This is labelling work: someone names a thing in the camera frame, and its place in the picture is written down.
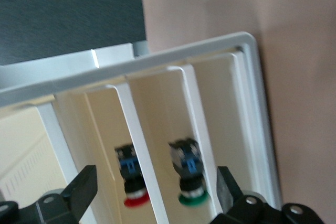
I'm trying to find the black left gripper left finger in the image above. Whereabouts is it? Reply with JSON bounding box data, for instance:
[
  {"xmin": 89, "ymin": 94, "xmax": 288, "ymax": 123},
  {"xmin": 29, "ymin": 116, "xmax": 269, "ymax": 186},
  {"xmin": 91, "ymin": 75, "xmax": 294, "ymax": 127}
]
[{"xmin": 0, "ymin": 165, "xmax": 98, "ymax": 224}]

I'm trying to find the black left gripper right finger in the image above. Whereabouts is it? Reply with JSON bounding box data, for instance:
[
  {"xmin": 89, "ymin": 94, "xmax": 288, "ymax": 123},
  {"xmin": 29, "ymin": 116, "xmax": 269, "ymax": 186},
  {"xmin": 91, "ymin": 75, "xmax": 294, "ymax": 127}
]
[{"xmin": 209, "ymin": 165, "xmax": 324, "ymax": 224}]

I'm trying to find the red push button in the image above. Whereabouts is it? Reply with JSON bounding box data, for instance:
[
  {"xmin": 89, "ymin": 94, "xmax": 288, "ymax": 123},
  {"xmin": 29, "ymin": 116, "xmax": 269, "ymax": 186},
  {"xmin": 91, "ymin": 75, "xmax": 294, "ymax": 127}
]
[{"xmin": 114, "ymin": 144, "xmax": 150, "ymax": 208}]

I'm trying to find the green push button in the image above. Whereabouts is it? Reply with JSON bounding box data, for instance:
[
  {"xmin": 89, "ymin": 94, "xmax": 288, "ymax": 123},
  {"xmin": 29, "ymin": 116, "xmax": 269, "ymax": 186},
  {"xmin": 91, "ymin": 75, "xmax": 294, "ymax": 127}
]
[{"xmin": 167, "ymin": 137, "xmax": 211, "ymax": 206}]

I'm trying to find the white drawer cabinet shell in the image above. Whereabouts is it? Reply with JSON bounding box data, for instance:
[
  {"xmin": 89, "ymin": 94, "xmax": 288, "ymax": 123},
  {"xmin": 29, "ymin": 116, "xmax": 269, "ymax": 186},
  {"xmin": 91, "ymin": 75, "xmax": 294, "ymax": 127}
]
[{"xmin": 0, "ymin": 31, "xmax": 284, "ymax": 224}]

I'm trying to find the brown table mat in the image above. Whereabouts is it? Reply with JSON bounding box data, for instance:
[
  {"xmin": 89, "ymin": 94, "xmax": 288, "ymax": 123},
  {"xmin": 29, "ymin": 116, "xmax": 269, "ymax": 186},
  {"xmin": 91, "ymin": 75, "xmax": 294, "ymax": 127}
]
[{"xmin": 141, "ymin": 0, "xmax": 336, "ymax": 224}]

